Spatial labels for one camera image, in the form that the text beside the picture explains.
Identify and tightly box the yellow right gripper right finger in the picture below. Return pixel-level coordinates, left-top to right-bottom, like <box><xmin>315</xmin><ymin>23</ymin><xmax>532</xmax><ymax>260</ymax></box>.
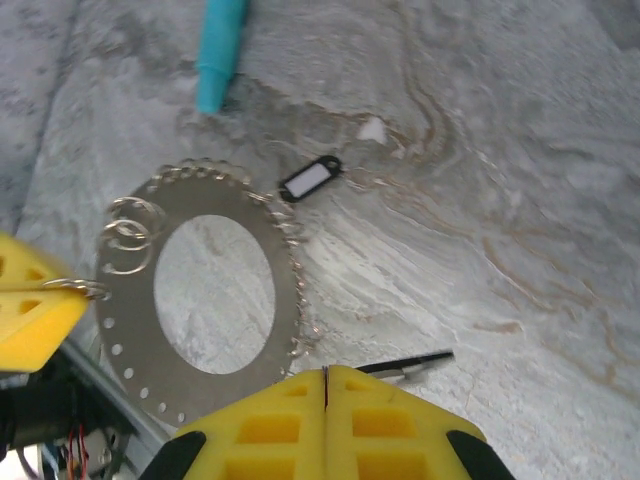
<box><xmin>327</xmin><ymin>364</ymin><xmax>516</xmax><ymax>480</ymax></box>

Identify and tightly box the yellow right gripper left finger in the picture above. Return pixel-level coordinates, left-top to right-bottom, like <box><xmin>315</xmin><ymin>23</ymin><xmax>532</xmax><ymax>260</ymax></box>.
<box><xmin>139</xmin><ymin>368</ymin><xmax>327</xmax><ymax>480</ymax></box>

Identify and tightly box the small metal split ring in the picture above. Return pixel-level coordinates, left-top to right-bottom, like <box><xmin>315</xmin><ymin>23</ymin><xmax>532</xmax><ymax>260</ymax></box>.
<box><xmin>42</xmin><ymin>278</ymin><xmax>110</xmax><ymax>301</ymax></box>

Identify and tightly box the perforated metal disc with rings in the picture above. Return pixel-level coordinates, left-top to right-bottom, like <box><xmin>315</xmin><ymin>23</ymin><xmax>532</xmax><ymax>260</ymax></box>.
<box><xmin>94</xmin><ymin>157</ymin><xmax>324</xmax><ymax>426</ymax></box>

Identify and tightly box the slim black pen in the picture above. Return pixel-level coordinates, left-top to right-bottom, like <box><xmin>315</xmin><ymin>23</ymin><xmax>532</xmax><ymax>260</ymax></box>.
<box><xmin>355</xmin><ymin>351</ymin><xmax>455</xmax><ymax>385</ymax></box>

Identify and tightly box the black key tag white label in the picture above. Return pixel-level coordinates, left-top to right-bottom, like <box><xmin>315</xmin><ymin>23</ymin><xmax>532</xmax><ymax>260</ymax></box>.
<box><xmin>278</xmin><ymin>155</ymin><xmax>344</xmax><ymax>204</ymax></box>

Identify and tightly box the teal plastic cylindrical tool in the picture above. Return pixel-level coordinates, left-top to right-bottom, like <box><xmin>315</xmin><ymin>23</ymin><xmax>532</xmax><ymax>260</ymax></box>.
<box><xmin>194</xmin><ymin>0</ymin><xmax>251</xmax><ymax>115</ymax></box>

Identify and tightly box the large metal split ring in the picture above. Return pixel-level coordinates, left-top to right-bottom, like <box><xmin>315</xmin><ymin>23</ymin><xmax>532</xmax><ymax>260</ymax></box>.
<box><xmin>101</xmin><ymin>218</ymin><xmax>156</xmax><ymax>275</ymax></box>
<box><xmin>108</xmin><ymin>196</ymin><xmax>167</xmax><ymax>236</ymax></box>

